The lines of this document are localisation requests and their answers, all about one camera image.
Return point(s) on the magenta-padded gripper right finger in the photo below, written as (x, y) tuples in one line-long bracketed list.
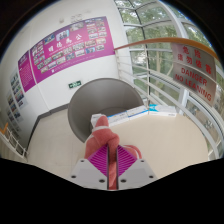
[(128, 165)]

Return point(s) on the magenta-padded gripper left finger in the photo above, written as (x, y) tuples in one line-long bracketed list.
[(96, 165)]

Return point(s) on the pink towel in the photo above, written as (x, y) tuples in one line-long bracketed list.
[(100, 136)]

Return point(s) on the small white box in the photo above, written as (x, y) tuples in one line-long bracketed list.
[(96, 119)]

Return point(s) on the flat white blue box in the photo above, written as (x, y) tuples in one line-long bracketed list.
[(137, 112), (118, 118)]

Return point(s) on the flat white cyan box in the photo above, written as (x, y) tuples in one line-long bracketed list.
[(162, 110)]

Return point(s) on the green exit sign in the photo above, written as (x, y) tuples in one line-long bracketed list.
[(75, 84)]

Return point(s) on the short white orange-topped railing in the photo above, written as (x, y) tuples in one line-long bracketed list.
[(15, 143)]

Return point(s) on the clear red-lettered warning sign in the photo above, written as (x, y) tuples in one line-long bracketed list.
[(195, 71)]

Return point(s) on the narrow magenta text poster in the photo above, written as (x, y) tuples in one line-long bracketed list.
[(26, 71)]

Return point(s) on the large magenta photo poster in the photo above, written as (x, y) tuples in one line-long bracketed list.
[(71, 48)]

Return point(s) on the white railing with orange handrail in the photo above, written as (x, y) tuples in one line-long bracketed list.
[(146, 44)]

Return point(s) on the white photo wall board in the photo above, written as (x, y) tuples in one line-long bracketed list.
[(12, 108), (16, 88)]

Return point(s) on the white framed window wall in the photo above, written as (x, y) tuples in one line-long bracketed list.
[(156, 23)]

